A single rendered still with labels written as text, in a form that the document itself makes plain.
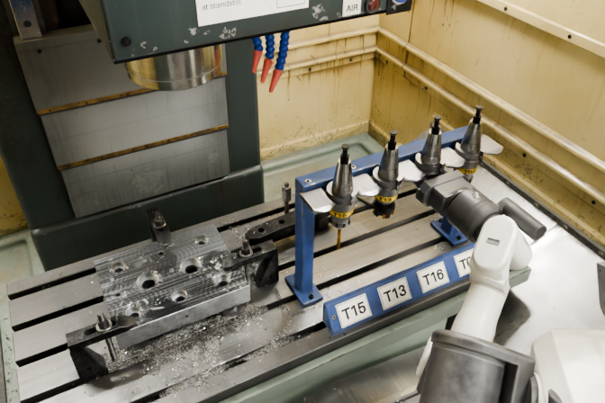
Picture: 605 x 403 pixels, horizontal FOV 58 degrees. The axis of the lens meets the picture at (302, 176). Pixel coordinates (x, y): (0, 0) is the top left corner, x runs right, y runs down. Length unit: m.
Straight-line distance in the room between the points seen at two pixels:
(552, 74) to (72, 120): 1.24
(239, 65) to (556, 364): 1.13
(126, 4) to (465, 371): 0.58
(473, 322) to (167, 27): 0.70
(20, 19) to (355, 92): 1.36
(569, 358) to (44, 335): 1.04
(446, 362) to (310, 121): 1.64
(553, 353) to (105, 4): 0.67
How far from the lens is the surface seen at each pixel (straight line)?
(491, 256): 1.04
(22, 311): 1.43
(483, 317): 1.04
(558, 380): 0.73
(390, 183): 1.13
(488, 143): 1.32
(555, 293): 1.63
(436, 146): 1.17
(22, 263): 2.04
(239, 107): 1.62
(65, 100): 1.43
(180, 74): 0.88
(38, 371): 1.31
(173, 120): 1.52
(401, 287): 1.31
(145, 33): 0.71
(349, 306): 1.25
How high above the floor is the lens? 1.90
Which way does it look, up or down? 37 degrees down
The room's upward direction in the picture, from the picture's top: 1 degrees clockwise
